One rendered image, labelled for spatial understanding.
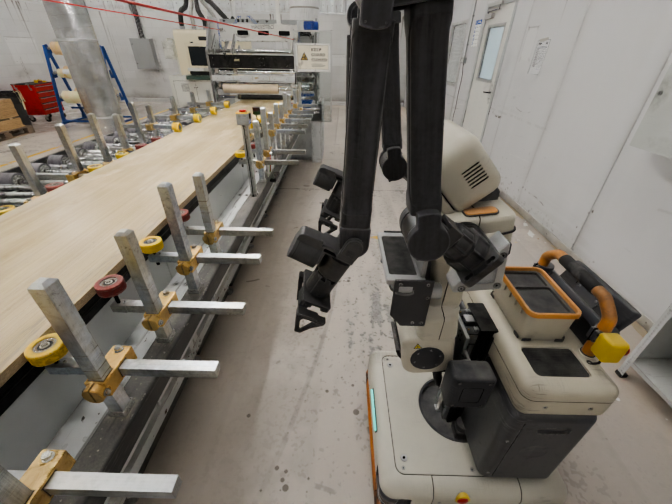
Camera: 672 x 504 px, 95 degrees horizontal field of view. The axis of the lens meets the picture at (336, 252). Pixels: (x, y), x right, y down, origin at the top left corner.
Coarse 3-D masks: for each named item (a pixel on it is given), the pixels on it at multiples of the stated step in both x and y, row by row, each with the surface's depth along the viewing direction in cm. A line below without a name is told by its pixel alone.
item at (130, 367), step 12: (60, 360) 81; (72, 360) 81; (132, 360) 81; (144, 360) 81; (156, 360) 81; (168, 360) 81; (180, 360) 81; (60, 372) 80; (72, 372) 80; (132, 372) 80; (144, 372) 80; (156, 372) 79; (168, 372) 79; (180, 372) 79; (192, 372) 79; (204, 372) 79; (216, 372) 80
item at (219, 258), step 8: (152, 256) 120; (160, 256) 121; (168, 256) 121; (176, 256) 121; (200, 256) 121; (208, 256) 121; (216, 256) 121; (224, 256) 121; (232, 256) 121; (240, 256) 121; (248, 256) 121; (256, 256) 121
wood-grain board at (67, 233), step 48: (192, 144) 241; (240, 144) 243; (96, 192) 159; (144, 192) 160; (192, 192) 161; (0, 240) 118; (48, 240) 119; (96, 240) 119; (0, 288) 95; (0, 336) 79; (0, 384) 71
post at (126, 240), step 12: (120, 240) 82; (132, 240) 84; (120, 252) 85; (132, 252) 84; (132, 264) 87; (144, 264) 90; (132, 276) 89; (144, 276) 90; (144, 288) 91; (144, 300) 94; (156, 300) 96; (156, 312) 97; (168, 324) 103; (168, 336) 103
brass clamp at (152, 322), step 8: (160, 296) 104; (168, 296) 104; (176, 296) 106; (168, 304) 102; (160, 312) 97; (168, 312) 102; (144, 320) 95; (152, 320) 95; (160, 320) 97; (152, 328) 97
